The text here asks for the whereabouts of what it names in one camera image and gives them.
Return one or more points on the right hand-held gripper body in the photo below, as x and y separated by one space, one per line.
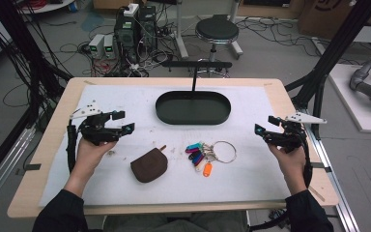
286 137

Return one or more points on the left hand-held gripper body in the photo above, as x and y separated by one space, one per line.
96 132

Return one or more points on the brown zip pouch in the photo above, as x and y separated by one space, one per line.
149 165

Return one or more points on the black oval tray with rack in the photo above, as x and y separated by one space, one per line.
193 109

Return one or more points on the person's right hand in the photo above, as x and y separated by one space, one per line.
290 161

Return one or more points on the person's left hand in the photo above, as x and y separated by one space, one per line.
88 158

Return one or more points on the black tape strip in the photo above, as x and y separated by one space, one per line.
320 166
32 167

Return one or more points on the grey power supply box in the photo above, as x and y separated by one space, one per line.
96 45
109 46

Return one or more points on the white table mat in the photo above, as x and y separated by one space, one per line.
161 190

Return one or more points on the black computer tower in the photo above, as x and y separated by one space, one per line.
147 25
126 38

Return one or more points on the white platform board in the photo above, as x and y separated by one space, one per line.
364 119

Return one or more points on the white metal table leg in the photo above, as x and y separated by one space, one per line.
235 45
181 32

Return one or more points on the white power adapter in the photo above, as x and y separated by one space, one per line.
131 10

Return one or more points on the black round stool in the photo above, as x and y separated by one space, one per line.
217 29

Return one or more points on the cardboard box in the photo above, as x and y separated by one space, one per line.
328 16

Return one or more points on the aluminium rail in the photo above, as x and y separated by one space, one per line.
6 164
338 193

